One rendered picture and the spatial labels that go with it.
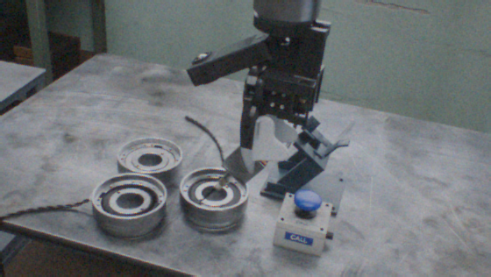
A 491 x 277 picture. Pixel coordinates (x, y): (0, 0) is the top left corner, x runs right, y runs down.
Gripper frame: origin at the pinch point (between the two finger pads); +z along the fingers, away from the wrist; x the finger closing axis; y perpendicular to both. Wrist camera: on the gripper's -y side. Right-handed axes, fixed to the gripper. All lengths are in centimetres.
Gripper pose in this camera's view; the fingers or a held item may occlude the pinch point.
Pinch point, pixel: (250, 158)
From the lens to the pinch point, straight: 67.9
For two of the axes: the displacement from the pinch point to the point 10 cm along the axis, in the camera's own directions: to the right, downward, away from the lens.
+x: 3.1, -4.6, 8.3
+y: 9.5, 2.4, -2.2
